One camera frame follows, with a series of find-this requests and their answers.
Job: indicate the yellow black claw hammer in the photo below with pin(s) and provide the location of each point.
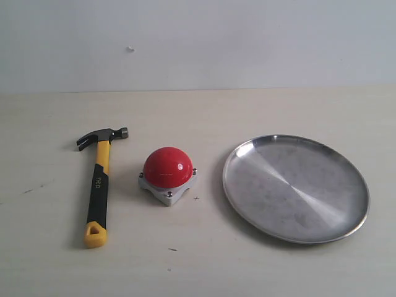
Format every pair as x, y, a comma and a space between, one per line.
95, 231

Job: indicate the round stainless steel plate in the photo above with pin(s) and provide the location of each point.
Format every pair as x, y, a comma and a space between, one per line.
296, 189

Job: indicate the red dome push button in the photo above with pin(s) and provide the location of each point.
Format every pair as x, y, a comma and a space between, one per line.
168, 173

